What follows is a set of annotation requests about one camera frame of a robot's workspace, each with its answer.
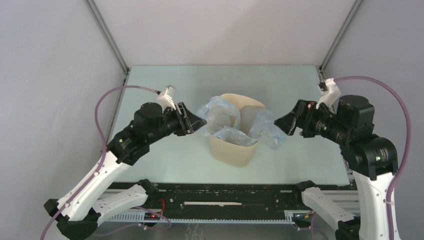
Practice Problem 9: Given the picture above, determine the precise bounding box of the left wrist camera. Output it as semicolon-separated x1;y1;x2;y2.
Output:
157;85;176;111

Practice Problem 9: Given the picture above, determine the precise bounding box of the metal frame post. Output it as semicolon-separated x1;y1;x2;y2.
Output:
319;0;365;74
84;0;130;75

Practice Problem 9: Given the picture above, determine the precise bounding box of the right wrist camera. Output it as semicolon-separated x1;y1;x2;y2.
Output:
315;78;341;110

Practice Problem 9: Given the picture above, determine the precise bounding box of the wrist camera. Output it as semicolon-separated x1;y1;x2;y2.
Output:
315;78;341;110
157;85;176;111

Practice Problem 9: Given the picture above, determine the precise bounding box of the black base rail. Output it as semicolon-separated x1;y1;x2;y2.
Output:
155;183;311;220

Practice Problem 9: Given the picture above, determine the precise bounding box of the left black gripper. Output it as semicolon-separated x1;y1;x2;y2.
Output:
146;101;207;144

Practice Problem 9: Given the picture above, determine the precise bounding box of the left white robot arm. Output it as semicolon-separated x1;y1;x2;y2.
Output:
44;102;207;240

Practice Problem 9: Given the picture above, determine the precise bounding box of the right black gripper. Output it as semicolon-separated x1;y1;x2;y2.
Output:
272;97;349;143

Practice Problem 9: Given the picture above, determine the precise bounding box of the beige trash bin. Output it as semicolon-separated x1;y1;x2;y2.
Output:
208;93;266;168

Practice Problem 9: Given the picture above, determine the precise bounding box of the blue plastic trash bag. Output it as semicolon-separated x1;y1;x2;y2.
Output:
196;96;285;150

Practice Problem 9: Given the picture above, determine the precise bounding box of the right metal frame post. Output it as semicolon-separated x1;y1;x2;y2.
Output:
319;0;365;74

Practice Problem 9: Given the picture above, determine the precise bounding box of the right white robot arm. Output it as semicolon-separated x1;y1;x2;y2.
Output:
274;95;400;240

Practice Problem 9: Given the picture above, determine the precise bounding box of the silver aluminium base frame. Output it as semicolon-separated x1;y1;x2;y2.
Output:
323;190;360;214

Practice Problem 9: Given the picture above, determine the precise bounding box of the left metal frame post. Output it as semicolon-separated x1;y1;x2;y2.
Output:
84;0;130;75

